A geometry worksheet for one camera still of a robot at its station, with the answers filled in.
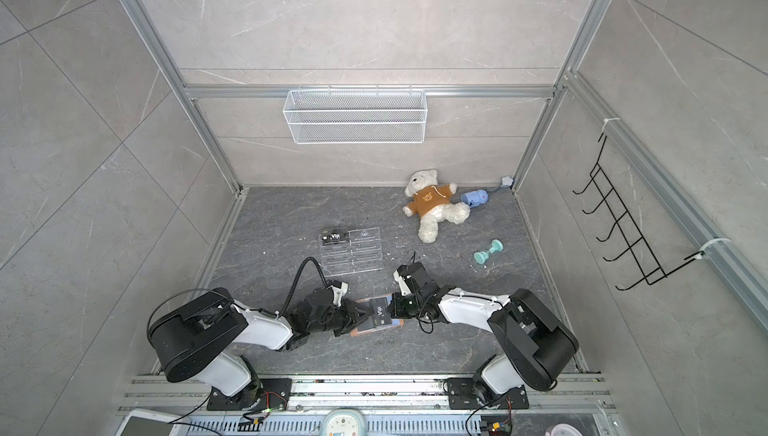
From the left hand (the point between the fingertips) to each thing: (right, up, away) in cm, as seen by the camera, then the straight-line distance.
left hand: (374, 309), depth 84 cm
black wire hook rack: (+60, +25, -15) cm, 67 cm away
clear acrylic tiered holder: (-9, +15, +12) cm, 21 cm away
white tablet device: (-53, -20, -17) cm, 59 cm away
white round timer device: (-6, -21, -16) cm, 27 cm away
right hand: (+4, -1, +4) cm, 6 cm away
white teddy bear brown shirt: (+20, +31, +21) cm, 43 cm away
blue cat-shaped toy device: (+37, +33, +27) cm, 57 cm away
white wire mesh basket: (-7, +61, +18) cm, 64 cm away
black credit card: (-13, +20, +10) cm, 26 cm away
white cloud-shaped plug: (+53, +41, +38) cm, 77 cm away
